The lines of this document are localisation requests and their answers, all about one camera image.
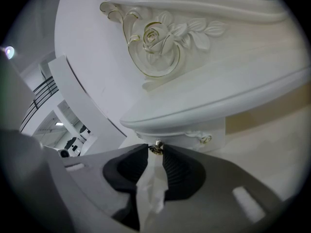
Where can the white carved dressing table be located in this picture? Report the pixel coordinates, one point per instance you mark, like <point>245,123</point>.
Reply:
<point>218,81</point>

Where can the white crumpled film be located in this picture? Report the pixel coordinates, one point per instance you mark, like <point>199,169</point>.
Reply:
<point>151,186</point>

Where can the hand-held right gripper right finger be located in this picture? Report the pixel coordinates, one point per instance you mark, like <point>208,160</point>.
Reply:
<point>218,178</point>

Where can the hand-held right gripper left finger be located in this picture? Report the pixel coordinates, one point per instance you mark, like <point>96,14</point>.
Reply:
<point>97,164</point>

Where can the metal drawer knob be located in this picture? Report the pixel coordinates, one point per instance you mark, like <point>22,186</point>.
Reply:
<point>157,146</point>

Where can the round ceiling lamp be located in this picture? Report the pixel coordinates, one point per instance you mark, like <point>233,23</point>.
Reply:
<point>9,51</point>

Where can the white dressing table mirror frame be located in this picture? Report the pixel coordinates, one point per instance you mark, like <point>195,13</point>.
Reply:
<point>194,1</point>

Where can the black metal railing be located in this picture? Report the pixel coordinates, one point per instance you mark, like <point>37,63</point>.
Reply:
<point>41,93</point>

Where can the white robot machine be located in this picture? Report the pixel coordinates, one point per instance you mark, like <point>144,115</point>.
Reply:
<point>77,144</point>

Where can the white dressing table drawer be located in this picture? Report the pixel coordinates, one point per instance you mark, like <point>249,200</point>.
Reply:
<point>175,134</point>

